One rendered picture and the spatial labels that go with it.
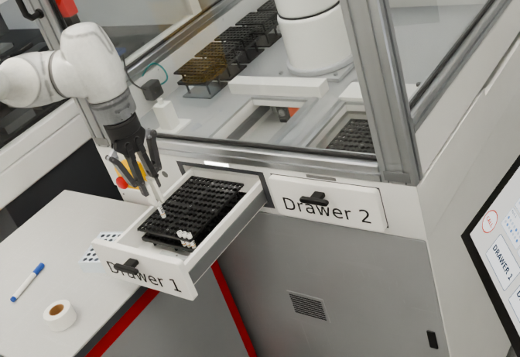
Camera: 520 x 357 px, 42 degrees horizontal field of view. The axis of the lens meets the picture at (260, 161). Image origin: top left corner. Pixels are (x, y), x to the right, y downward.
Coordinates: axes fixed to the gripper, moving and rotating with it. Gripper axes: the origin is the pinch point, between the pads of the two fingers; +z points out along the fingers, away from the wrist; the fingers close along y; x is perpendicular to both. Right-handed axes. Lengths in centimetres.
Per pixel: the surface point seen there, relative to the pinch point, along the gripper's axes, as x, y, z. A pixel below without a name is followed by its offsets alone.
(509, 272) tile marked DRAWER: -81, 16, 0
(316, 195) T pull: -26.7, 25.1, 9.7
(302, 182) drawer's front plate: -22.0, 25.8, 8.0
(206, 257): -13.5, -0.1, 14.4
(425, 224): -48, 34, 17
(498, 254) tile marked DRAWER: -77, 19, 0
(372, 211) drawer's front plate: -38, 30, 13
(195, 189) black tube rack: 10.8, 15.5, 13.6
